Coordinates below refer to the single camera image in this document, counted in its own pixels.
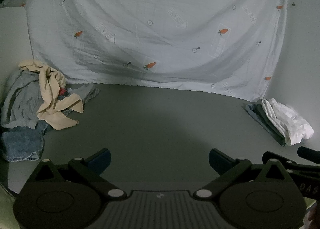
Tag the red cloth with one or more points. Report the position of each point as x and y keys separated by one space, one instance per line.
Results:
x=62 y=92

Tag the dark grey folded garment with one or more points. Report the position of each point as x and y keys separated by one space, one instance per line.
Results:
x=271 y=129

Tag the white crumpled garment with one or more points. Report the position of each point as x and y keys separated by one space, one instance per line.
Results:
x=287 y=121

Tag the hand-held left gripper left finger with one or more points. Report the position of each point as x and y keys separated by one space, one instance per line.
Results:
x=102 y=160

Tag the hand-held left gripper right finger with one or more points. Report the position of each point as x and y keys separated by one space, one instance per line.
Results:
x=217 y=160

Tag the cream cloth garment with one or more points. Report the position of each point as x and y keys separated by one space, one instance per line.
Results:
x=51 y=99

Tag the white carrot-print sheet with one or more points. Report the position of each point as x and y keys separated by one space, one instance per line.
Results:
x=162 y=31

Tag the blue denim garment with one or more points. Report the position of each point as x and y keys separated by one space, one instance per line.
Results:
x=22 y=144

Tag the light blue folded garment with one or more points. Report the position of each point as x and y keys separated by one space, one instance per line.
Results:
x=255 y=112

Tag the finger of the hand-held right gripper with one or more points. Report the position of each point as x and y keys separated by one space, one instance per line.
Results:
x=280 y=157
x=308 y=154

